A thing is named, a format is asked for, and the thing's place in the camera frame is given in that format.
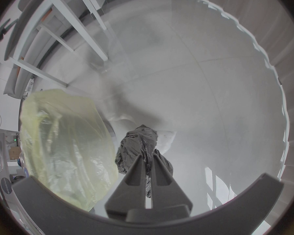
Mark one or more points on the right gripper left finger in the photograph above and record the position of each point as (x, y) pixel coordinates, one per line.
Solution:
(132, 192)

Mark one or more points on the pale beige curtain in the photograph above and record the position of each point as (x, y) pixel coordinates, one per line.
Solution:
(272, 33)

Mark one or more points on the yellow plastic bag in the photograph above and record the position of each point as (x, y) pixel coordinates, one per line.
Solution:
(63, 143)

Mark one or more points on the grey cushioned white chair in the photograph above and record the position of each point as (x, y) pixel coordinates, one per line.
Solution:
(88, 33)

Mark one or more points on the black plastic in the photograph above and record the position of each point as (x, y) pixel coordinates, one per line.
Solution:
(137, 146)

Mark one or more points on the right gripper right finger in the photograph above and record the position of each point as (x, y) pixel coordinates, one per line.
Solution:
(166, 192)

